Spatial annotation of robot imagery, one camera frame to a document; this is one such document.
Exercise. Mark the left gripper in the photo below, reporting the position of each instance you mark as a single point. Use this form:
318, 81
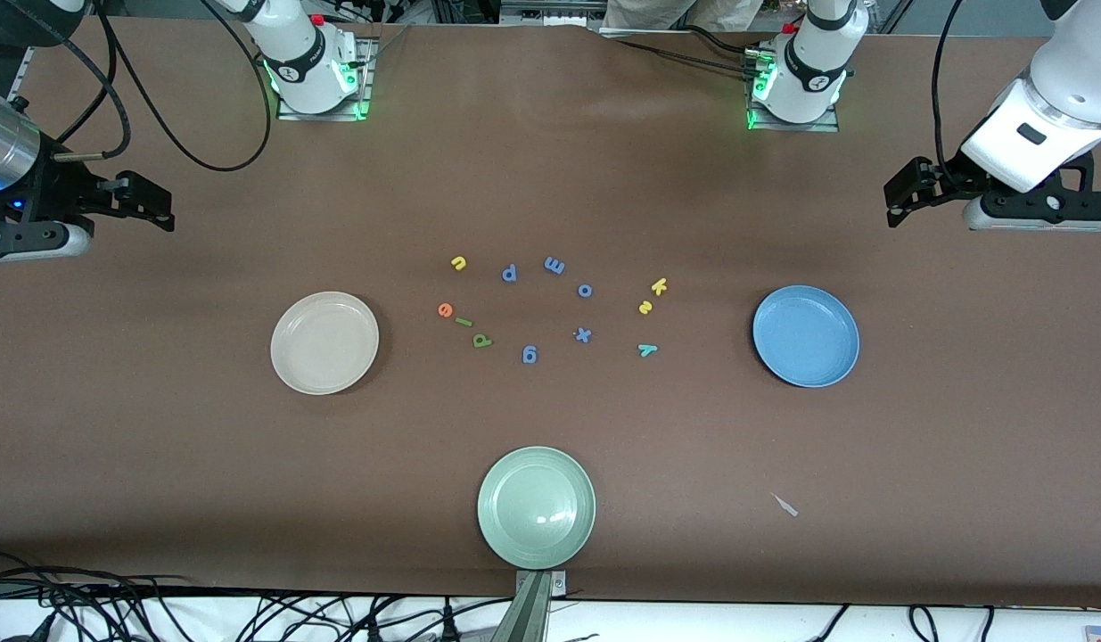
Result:
952, 176

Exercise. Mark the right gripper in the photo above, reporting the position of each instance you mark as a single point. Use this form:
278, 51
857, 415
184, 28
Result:
51, 194

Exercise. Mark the beige plate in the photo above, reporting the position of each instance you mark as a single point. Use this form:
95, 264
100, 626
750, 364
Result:
324, 343

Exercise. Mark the yellow letter k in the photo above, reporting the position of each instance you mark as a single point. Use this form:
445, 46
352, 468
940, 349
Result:
659, 285

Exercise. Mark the green letter d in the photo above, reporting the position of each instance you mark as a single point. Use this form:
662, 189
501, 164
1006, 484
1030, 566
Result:
481, 340

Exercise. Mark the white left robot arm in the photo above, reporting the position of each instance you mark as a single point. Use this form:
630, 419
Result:
813, 62

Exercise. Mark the blue plate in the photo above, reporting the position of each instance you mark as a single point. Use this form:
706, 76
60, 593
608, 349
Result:
804, 339

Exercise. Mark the brown table cover mat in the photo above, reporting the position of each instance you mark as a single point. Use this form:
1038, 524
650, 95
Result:
202, 464

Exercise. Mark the person in beige trousers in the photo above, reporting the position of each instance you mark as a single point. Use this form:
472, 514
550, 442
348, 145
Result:
657, 11

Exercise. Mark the small white paper scrap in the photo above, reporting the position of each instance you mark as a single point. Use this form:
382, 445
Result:
786, 506

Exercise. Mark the blue letter x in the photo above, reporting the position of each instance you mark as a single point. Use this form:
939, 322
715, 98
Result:
583, 334

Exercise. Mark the blue letter p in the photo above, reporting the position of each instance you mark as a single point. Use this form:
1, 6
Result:
509, 273

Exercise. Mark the blue letter m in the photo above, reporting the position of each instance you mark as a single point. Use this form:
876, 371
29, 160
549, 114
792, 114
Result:
554, 265

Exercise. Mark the green plate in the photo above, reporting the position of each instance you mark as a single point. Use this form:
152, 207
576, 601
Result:
537, 508

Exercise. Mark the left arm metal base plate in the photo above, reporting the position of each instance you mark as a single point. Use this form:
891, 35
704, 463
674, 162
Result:
782, 127

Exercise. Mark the aluminium frame profile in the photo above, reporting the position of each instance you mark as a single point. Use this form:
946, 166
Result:
20, 71

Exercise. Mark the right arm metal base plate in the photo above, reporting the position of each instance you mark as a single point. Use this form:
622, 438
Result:
365, 85

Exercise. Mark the small metal bracket plate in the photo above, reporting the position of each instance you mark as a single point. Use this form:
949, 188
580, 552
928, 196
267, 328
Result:
559, 584

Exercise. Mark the grey camera mount pole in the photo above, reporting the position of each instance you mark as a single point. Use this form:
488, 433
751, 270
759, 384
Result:
528, 615

